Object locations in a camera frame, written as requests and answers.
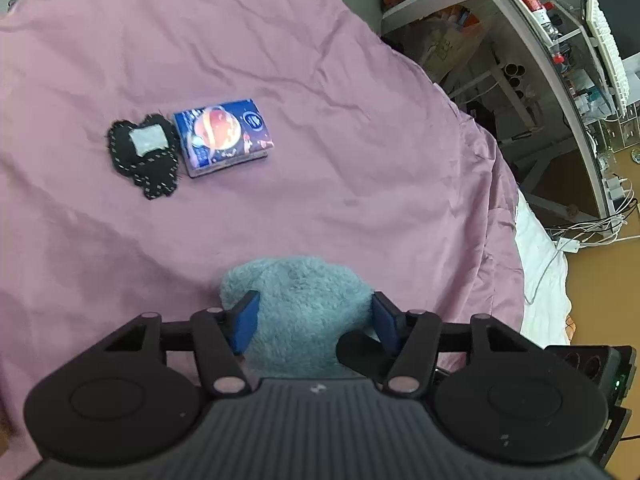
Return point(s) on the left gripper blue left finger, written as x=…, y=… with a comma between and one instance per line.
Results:
x=220, y=337

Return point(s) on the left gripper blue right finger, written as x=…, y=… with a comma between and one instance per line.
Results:
x=395, y=329

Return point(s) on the white keyboard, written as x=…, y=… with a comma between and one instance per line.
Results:
x=605, y=42

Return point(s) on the blue tissue pack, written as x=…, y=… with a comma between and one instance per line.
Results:
x=221, y=136

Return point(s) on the grey-blue fluffy plush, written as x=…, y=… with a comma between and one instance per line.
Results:
x=306, y=304

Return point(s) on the pink bed sheet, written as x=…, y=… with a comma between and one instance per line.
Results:
x=372, y=167

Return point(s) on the white desk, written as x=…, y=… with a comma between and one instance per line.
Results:
x=513, y=15

